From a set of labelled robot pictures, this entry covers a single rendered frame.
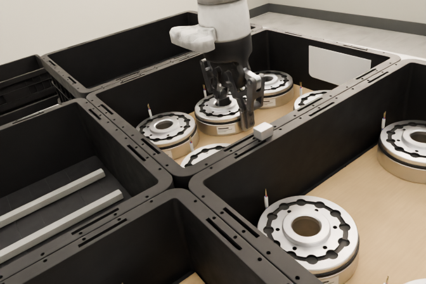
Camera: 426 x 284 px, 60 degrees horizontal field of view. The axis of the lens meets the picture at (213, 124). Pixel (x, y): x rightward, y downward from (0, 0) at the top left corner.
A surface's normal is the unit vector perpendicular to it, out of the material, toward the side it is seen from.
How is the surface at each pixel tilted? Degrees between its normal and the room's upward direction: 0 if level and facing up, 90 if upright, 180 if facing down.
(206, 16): 82
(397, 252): 0
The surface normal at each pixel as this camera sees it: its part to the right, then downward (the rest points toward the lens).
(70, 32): 0.61, 0.33
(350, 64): -0.80, 0.40
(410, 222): -0.14, -0.85
